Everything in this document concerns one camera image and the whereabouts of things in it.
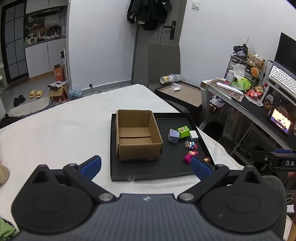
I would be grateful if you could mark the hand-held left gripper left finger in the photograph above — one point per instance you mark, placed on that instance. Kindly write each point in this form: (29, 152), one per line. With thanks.
(91, 166)

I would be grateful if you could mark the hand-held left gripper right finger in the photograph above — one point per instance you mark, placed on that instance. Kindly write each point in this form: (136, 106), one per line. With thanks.
(200, 168)

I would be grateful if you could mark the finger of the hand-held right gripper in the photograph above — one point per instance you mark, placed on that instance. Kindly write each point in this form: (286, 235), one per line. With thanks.
(263, 158)

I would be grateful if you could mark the pink toy figure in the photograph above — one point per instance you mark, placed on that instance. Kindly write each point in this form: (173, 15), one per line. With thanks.
(190, 156)

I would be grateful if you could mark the blue and red toy figure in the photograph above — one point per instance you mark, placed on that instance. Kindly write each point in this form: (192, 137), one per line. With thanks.
(190, 145)

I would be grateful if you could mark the green toy cube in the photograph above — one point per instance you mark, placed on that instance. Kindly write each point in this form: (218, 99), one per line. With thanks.
(183, 132)

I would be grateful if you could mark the purple toy block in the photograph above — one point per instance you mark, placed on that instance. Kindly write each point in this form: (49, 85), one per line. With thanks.
(173, 136)

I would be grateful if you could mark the brown cardboard box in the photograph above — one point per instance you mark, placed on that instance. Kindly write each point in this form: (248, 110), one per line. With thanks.
(134, 148)

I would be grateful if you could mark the white charger plug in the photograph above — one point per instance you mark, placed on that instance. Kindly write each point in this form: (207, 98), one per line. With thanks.
(193, 135)

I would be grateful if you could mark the lit phone screen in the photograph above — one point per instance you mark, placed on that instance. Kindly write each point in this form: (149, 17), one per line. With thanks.
(281, 120)

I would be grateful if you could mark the cluttered desk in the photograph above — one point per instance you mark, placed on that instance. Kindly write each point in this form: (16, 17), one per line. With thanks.
(252, 109)

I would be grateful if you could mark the black tray with brown board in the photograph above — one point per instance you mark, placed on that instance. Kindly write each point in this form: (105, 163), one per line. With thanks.
(182, 97)

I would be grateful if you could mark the blue plastic bag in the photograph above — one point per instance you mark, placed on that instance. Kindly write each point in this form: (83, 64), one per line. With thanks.
(75, 92)

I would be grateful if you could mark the green plastic bag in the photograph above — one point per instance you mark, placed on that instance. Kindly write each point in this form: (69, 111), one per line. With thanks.
(242, 83)

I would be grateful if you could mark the open cardboard box with flaps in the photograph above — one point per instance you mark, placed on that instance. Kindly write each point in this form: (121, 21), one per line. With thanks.
(57, 92)

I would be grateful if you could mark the white keyboard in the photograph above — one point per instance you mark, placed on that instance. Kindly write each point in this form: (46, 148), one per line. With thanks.
(282, 77)

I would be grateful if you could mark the crumpled clear plastic wrapper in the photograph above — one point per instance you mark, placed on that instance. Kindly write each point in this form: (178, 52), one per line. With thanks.
(175, 87)

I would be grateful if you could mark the white floor rug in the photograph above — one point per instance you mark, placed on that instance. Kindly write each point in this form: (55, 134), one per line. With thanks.
(30, 107)

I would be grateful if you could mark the yellow slipper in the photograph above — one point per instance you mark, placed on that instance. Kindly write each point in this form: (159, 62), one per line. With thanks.
(39, 93)
(32, 94)

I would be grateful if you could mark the white tissue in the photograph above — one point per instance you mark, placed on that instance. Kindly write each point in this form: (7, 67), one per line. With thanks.
(239, 70)

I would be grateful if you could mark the black slipper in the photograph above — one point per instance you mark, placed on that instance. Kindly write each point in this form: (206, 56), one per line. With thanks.
(16, 102)
(22, 99)

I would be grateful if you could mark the orange box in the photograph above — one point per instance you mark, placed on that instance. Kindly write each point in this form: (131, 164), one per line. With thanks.
(59, 73)

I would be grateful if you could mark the grey drawer organizer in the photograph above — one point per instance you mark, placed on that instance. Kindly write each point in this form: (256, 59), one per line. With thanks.
(234, 60)

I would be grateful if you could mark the green cloth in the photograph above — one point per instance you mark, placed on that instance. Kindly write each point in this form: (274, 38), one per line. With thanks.
(5, 229)

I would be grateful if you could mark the black monitor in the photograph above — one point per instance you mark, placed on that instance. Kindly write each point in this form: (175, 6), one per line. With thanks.
(286, 51)

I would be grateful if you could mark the white kitchen cabinet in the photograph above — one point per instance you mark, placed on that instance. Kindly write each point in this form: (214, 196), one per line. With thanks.
(38, 59)

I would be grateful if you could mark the black framed glass door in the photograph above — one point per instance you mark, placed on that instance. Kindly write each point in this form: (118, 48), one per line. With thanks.
(13, 41)

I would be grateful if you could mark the grey door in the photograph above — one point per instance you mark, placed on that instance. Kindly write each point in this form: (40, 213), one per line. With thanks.
(178, 14)

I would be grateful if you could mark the black hanging jackets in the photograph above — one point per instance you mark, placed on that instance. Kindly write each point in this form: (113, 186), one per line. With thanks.
(148, 14)

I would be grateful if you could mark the white wall switch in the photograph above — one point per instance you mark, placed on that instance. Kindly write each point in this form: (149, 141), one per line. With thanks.
(196, 4)

